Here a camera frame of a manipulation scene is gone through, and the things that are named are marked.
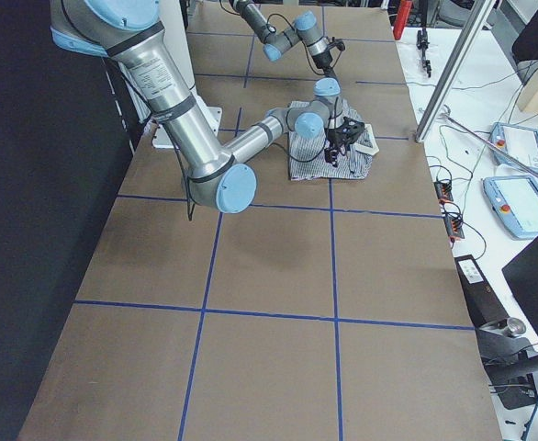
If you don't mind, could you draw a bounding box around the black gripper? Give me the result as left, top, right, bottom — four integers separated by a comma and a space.
324, 127, 348, 166
312, 50, 334, 74

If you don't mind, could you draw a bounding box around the striped polo shirt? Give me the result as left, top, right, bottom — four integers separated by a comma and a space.
286, 98, 381, 182

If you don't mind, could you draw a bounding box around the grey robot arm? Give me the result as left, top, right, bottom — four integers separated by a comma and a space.
230, 1, 345, 78
50, 1, 363, 213

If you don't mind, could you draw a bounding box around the red cylinder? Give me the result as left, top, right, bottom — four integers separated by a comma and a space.
393, 0, 412, 40

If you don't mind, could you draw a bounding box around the orange black connector hub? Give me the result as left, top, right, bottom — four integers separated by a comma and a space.
433, 180, 454, 203

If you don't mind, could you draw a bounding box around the upper teach pendant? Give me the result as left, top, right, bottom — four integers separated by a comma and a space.
490, 122, 538, 174

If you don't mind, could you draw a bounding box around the teach pendant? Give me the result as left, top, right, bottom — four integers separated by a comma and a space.
482, 175, 538, 240
490, 122, 538, 174

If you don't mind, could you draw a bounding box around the lower teach pendant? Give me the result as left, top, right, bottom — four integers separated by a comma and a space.
482, 175, 538, 240

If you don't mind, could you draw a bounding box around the black box with label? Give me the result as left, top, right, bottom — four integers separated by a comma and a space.
454, 254, 508, 327

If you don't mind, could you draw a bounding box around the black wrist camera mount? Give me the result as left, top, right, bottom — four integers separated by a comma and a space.
338, 117, 365, 147
329, 38, 346, 52

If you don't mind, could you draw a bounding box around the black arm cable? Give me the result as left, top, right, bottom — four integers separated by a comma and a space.
273, 98, 343, 164
266, 12, 343, 79

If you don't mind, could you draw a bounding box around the aluminium frame post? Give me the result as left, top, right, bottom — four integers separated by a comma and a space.
415, 0, 495, 142

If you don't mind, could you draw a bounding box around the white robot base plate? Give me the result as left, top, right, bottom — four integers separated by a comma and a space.
152, 104, 222, 149

